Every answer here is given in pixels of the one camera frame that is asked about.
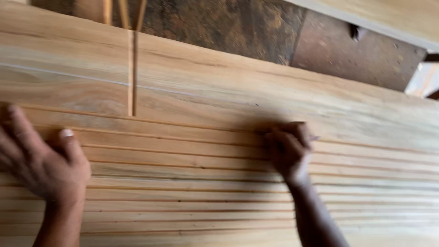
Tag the person's right hand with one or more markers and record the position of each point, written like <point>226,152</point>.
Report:
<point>291,156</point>

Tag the wide pale wooden board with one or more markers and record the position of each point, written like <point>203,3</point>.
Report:
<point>219,85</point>

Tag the row of thin wooden slats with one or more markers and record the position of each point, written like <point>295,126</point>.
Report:
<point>192,185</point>

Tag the short thin wooden stick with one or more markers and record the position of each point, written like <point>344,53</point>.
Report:
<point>107,12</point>

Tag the pale wooden plank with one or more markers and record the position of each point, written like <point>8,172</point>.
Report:
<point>384,17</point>

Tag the light thin wooden stick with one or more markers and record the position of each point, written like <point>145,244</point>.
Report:
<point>130,75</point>

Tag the person's right fingers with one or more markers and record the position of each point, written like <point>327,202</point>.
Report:
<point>286,135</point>

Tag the person's left hand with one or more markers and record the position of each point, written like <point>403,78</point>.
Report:
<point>44,171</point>

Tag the small dark metal bracket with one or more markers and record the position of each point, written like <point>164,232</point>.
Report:
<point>356,32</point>

